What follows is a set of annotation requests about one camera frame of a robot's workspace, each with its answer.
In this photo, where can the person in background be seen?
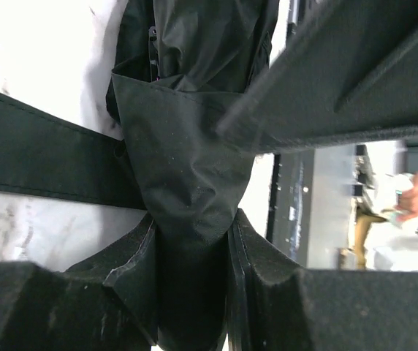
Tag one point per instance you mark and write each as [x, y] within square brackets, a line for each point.
[408, 203]

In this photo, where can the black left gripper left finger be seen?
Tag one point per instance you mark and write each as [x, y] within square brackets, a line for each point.
[106, 302]

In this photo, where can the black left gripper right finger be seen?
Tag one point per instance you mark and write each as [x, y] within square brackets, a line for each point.
[275, 304]

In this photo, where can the dark green folding umbrella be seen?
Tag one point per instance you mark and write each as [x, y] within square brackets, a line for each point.
[108, 111]

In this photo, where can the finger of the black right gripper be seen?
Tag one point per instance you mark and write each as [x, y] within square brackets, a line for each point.
[348, 75]

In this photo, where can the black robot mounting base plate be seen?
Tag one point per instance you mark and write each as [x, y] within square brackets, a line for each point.
[290, 204]

